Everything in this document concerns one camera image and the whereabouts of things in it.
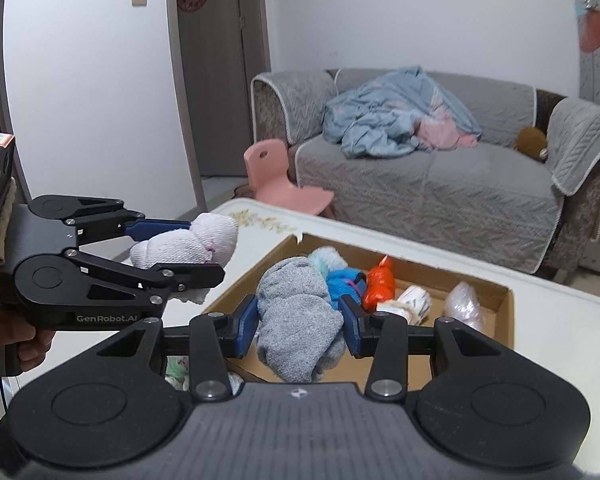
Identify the white patterned paper bundle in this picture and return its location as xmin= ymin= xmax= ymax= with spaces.
xmin=377 ymin=285 xmax=432 ymax=326

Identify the orange plastic bag bundle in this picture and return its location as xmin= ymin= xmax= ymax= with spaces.
xmin=362 ymin=256 xmax=396 ymax=313

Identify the blue sock roll pink tie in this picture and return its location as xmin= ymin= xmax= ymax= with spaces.
xmin=326 ymin=268 xmax=366 ymax=310

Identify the clear bubble wrap bundle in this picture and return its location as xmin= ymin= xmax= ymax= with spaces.
xmin=443 ymin=282 xmax=484 ymax=332

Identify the grey sock bundle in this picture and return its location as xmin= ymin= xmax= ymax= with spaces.
xmin=257 ymin=257 xmax=346 ymax=384

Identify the white sock bundle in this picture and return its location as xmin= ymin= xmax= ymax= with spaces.
xmin=130 ymin=211 xmax=240 ymax=305

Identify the person left hand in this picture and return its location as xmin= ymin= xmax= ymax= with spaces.
xmin=0 ymin=310 xmax=56 ymax=372

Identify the brown cardboard box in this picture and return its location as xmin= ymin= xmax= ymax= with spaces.
xmin=199 ymin=231 xmax=515 ymax=396

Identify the bubble wrap teal tie bundle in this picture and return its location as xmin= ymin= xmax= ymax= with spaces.
xmin=306 ymin=246 xmax=348 ymax=278

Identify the pink plastic chair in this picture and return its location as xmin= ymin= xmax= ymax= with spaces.
xmin=244 ymin=139 xmax=334 ymax=216

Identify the grey sofa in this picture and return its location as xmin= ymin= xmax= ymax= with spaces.
xmin=251 ymin=68 xmax=600 ymax=274

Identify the pink blanket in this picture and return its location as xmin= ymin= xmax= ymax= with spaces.
xmin=416 ymin=119 xmax=478 ymax=151

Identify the light blue blanket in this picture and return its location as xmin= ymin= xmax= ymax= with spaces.
xmin=323 ymin=66 xmax=482 ymax=159

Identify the grey door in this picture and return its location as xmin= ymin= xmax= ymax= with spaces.
xmin=164 ymin=0 xmax=272 ymax=212

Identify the brown plush toy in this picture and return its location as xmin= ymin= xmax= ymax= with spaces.
xmin=514 ymin=127 xmax=548 ymax=162

